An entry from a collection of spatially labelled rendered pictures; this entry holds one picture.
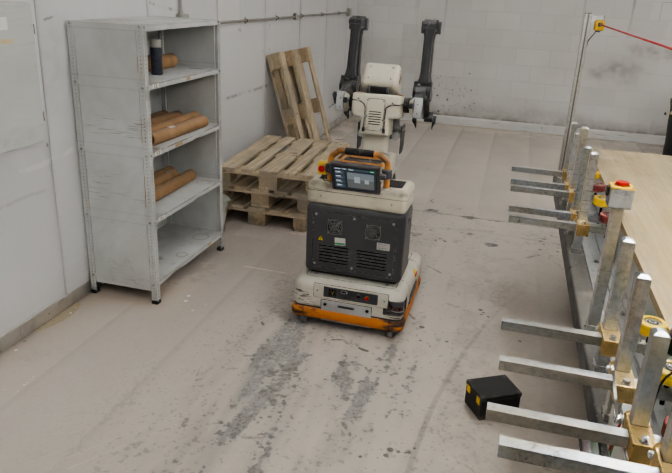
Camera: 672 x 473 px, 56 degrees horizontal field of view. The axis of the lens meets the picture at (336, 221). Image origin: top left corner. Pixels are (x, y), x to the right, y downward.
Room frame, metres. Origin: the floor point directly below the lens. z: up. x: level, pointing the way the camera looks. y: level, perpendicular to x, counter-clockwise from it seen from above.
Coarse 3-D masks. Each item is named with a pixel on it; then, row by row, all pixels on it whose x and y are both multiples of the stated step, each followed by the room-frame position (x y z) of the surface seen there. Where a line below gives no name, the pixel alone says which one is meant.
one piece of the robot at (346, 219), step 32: (320, 160) 3.23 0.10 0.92; (384, 160) 3.13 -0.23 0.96; (320, 192) 3.20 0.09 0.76; (352, 192) 3.15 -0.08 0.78; (384, 192) 3.11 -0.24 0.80; (320, 224) 3.20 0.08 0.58; (352, 224) 3.15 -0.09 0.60; (384, 224) 3.11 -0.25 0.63; (320, 256) 3.19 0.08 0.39; (352, 256) 3.15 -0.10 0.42; (384, 256) 3.10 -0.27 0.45
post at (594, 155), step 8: (592, 152) 2.66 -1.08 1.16; (592, 160) 2.66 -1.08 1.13; (592, 168) 2.65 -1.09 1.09; (592, 176) 2.65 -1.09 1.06; (584, 184) 2.67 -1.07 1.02; (592, 184) 2.65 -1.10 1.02; (584, 192) 2.66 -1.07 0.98; (584, 200) 2.66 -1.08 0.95; (584, 208) 2.65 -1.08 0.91; (584, 216) 2.65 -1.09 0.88; (576, 240) 2.66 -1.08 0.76; (576, 248) 2.65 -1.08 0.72
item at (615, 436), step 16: (496, 416) 1.24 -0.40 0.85; (512, 416) 1.24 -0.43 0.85; (528, 416) 1.23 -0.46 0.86; (544, 416) 1.23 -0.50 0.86; (560, 416) 1.24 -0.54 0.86; (560, 432) 1.21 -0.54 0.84; (576, 432) 1.20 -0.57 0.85; (592, 432) 1.19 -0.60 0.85; (608, 432) 1.19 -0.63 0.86; (624, 432) 1.19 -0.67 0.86
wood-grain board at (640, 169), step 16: (608, 160) 3.63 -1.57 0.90; (624, 160) 3.64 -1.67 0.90; (640, 160) 3.66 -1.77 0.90; (656, 160) 3.68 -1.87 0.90; (608, 176) 3.26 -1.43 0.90; (624, 176) 3.28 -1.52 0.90; (640, 176) 3.30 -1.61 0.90; (656, 176) 3.31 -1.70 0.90; (640, 192) 2.99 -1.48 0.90; (656, 192) 3.00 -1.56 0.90; (640, 208) 2.73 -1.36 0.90; (656, 208) 2.74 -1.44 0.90; (624, 224) 2.50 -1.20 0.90; (640, 224) 2.51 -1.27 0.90; (656, 224) 2.52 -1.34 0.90; (640, 240) 2.32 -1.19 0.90; (656, 240) 2.33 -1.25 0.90; (640, 256) 2.15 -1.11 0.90; (656, 256) 2.16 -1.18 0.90; (656, 272) 2.01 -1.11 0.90; (656, 288) 1.88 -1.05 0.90; (656, 304) 1.78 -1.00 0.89
